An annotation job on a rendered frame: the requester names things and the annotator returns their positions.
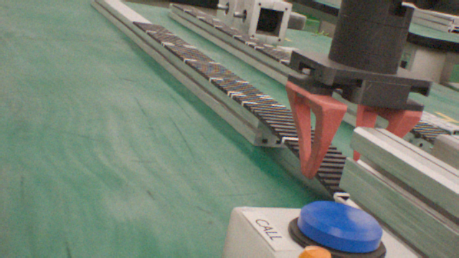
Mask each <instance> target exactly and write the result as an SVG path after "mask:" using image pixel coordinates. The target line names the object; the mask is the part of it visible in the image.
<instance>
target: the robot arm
mask: <svg viewBox="0 0 459 258"><path fill-rule="evenodd" d="M402 2H405V3H410V4H414V6H416V7H417V8H418V9H423V10H427V11H431V12H435V13H439V14H447V15H451V16H458V17H459V0H341V6H340V10H339V15H338V19H337V22H336V28H334V31H333V38H332V41H331V46H330V50H329V53H328V54H323V53H316V52H306V51H300V50H292V52H291V55H290V61H289V66H290V67H293V68H295V69H297V70H303V69H310V73H309V75H302V74H296V73H288V79H287V83H286V86H285V89H286V92H287V96H288V101H289V105H290V109H291V112H292V113H293V119H294V122H295V126H296V130H297V134H298V144H299V152H300V160H301V172H302V174H303V175H304V176H306V177H307V178H309V179H313V177H314V176H315V174H316V171H317V170H318V167H320V165H321V163H322V161H323V158H324V156H325V154H326V152H327V150H328V148H329V146H330V143H331V141H332V139H333V138H334V136H335V134H336V132H337V130H338V128H339V125H340V123H341V121H342V119H343V116H344V114H345V112H346V108H347V107H348V106H346V105H345V104H343V103H342V102H340V101H338V100H337V99H335V98H332V94H333V91H334V89H333V88H335V89H341V90H343V91H342V94H341V97H342V98H343V99H345V100H348V101H349V102H352V104H355V105H357V111H356V128H357V127H358V126H360V127H368V128H373V127H374V123H375V120H376V118H377V116H378V115H380V116H381V117H382V118H384V119H386V120H388V126H387V127H386V129H385V130H388V132H389V133H392V134H394V135H395V136H397V137H399V138H401V139H402V138H403V137H404V136H405V135H406V134H408V132H409V131H410V130H411V129H412V128H413V127H414V126H415V125H416V124H418V123H419V122H420V119H421V116H422V113H423V111H424V108H425V105H424V104H422V103H420V102H418V101H416V100H414V99H412V98H410V97H409V94H410V92H413V93H419V94H421V95H424V96H426V97H428V96H429V94H430V90H431V87H432V82H433V81H432V80H430V79H428V78H426V77H422V76H420V75H417V74H415V73H414V72H411V71H409V70H406V69H403V68H401V67H399V64H400V61H401V57H402V53H403V49H404V44H405V41H406V38H407V33H408V31H409V27H410V25H411V22H412V18H413V14H414V10H415V8H414V7H411V6H408V5H404V4H402ZM311 109H312V113H314V115H315V116H316V124H315V132H314V138H313V147H312V150H311Z"/></svg>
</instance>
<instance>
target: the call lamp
mask: <svg viewBox="0 0 459 258"><path fill-rule="evenodd" d="M298 258H331V254H330V253H329V252H328V251H327V250H325V249H323V248H320V247H315V246H309V247H306V248H305V249H304V250H303V251H302V252H301V253H300V254H299V255H298Z"/></svg>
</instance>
